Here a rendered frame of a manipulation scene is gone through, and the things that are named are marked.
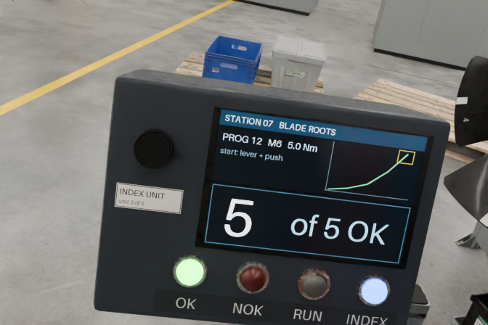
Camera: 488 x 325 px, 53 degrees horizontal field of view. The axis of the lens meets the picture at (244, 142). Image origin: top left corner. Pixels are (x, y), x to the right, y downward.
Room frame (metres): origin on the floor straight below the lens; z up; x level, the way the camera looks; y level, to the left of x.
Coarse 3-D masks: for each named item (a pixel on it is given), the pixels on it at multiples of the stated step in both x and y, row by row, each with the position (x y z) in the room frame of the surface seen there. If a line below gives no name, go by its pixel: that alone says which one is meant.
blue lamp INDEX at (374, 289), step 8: (368, 280) 0.32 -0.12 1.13; (376, 280) 0.32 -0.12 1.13; (384, 280) 0.32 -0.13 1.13; (360, 288) 0.31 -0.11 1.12; (368, 288) 0.31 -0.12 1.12; (376, 288) 0.31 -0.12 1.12; (384, 288) 0.31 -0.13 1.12; (360, 296) 0.31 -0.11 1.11; (368, 296) 0.31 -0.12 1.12; (376, 296) 0.31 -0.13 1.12; (384, 296) 0.31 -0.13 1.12; (368, 304) 0.31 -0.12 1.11; (376, 304) 0.31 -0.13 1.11
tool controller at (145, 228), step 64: (128, 128) 0.32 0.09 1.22; (192, 128) 0.33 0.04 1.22; (256, 128) 0.33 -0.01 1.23; (320, 128) 0.34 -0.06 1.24; (384, 128) 0.35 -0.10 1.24; (448, 128) 0.36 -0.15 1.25; (128, 192) 0.31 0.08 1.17; (192, 192) 0.32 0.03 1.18; (320, 192) 0.33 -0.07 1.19; (384, 192) 0.34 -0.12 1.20; (128, 256) 0.30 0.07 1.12; (256, 256) 0.31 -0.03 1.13; (320, 256) 0.32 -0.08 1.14; (384, 256) 0.32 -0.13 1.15; (256, 320) 0.30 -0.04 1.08; (320, 320) 0.30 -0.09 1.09; (384, 320) 0.31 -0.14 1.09
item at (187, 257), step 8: (184, 256) 0.30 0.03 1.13; (192, 256) 0.30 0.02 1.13; (176, 264) 0.30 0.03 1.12; (184, 264) 0.30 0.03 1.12; (192, 264) 0.30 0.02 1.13; (200, 264) 0.30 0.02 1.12; (176, 272) 0.30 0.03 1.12; (184, 272) 0.29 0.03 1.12; (192, 272) 0.29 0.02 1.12; (200, 272) 0.30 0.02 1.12; (176, 280) 0.30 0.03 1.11; (184, 280) 0.29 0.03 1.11; (192, 280) 0.29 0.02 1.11; (200, 280) 0.30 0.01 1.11
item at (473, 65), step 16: (480, 64) 1.18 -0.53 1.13; (464, 80) 1.19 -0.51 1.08; (480, 80) 1.15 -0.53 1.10; (464, 96) 1.16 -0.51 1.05; (480, 96) 1.12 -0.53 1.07; (464, 112) 1.14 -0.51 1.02; (480, 112) 1.11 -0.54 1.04; (464, 128) 1.12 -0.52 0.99; (480, 128) 1.09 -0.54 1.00; (464, 144) 1.10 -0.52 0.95
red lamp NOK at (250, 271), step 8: (248, 264) 0.31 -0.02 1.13; (256, 264) 0.31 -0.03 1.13; (240, 272) 0.30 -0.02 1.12; (248, 272) 0.30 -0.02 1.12; (256, 272) 0.30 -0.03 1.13; (264, 272) 0.31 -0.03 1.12; (240, 280) 0.30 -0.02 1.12; (248, 280) 0.30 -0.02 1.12; (256, 280) 0.30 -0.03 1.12; (264, 280) 0.30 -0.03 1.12; (240, 288) 0.30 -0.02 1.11; (248, 288) 0.30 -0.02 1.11; (256, 288) 0.30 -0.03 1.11; (264, 288) 0.30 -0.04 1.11
